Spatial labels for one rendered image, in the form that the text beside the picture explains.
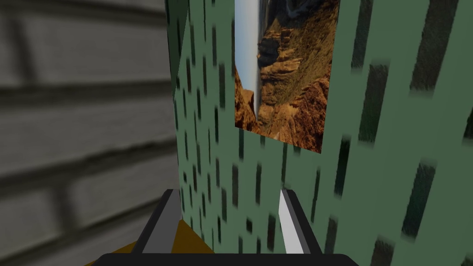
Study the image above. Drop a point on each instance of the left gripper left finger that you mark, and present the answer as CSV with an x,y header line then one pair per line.
x,y
161,229

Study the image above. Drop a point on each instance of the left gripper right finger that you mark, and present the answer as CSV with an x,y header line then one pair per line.
x,y
293,229

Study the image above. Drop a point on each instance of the canyon landscape wall picture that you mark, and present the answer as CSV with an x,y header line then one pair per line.
x,y
288,74

